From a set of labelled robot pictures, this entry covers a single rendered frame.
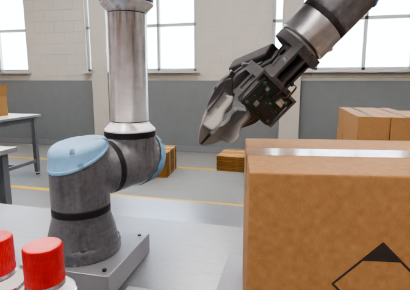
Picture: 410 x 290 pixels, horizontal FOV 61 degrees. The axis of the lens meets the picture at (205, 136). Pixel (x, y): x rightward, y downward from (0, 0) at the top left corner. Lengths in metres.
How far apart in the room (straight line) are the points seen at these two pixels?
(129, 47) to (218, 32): 5.02
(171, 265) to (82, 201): 0.24
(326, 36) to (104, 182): 0.48
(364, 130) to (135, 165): 2.86
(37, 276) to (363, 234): 0.34
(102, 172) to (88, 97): 5.92
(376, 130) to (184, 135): 3.38
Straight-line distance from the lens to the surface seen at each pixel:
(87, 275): 0.72
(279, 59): 0.51
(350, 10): 0.53
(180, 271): 0.79
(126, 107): 0.78
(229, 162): 4.70
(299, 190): 0.42
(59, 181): 0.71
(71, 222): 0.73
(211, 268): 0.79
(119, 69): 0.78
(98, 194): 0.72
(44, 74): 7.12
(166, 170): 4.44
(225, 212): 1.08
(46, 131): 7.21
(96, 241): 0.74
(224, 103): 0.54
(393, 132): 3.51
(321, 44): 0.52
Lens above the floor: 1.23
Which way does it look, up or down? 9 degrees down
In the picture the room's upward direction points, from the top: straight up
